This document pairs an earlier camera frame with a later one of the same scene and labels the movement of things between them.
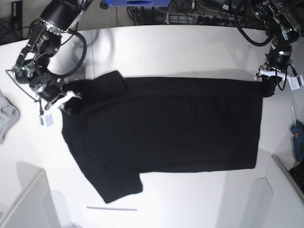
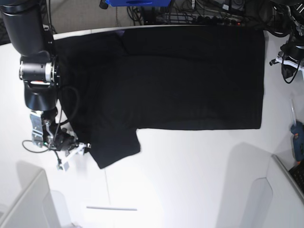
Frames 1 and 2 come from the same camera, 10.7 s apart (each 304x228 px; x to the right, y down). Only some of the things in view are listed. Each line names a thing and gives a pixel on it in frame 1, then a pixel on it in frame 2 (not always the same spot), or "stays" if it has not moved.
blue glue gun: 297,129 stays
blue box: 139,3 stays
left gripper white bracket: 56,103 to 79,150
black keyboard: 297,173 stays
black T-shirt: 119,127 to 112,82
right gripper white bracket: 297,80 to 287,62
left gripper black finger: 269,84 to 288,71
